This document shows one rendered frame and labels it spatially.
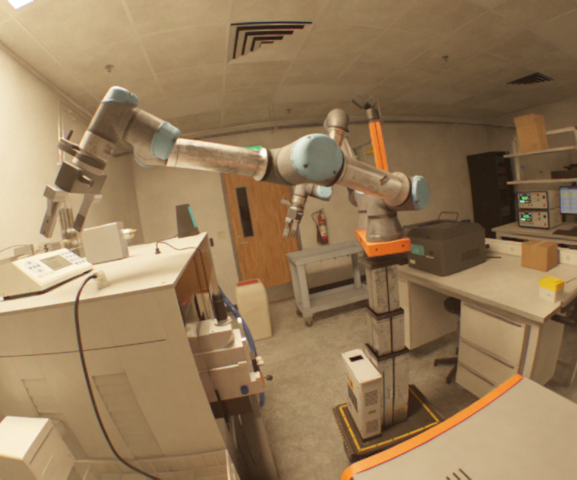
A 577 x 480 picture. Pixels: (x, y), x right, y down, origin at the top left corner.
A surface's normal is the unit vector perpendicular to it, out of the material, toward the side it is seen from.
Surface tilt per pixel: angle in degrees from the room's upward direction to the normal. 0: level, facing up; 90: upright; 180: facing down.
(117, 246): 90
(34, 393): 66
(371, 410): 90
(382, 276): 90
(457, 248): 90
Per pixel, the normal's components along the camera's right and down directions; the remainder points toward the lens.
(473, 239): 0.22, 0.09
